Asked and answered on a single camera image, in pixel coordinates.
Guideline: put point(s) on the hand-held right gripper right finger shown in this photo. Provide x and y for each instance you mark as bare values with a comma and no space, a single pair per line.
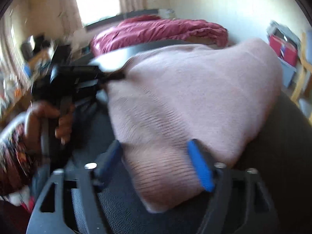
199,163

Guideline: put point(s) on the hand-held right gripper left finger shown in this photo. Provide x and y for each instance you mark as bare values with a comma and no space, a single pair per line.
109,156

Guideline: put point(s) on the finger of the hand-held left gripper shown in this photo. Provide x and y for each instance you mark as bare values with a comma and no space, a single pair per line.
114,76

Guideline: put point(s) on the pink knit sweater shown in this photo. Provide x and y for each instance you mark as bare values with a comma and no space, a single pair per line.
190,102

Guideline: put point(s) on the person's left hand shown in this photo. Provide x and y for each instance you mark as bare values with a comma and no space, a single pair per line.
48,124

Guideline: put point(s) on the floral patterned garment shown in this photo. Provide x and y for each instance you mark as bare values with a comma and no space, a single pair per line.
14,156

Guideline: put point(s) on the grey-blue plastic storage bin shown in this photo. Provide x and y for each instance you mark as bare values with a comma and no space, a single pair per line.
287,74

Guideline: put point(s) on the grey cushioned wooden armchair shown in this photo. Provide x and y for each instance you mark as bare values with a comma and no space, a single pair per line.
301,78

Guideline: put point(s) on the red fabric storage box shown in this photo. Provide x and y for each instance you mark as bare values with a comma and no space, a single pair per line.
282,50

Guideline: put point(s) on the grey cloth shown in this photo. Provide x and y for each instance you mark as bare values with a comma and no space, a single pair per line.
282,29

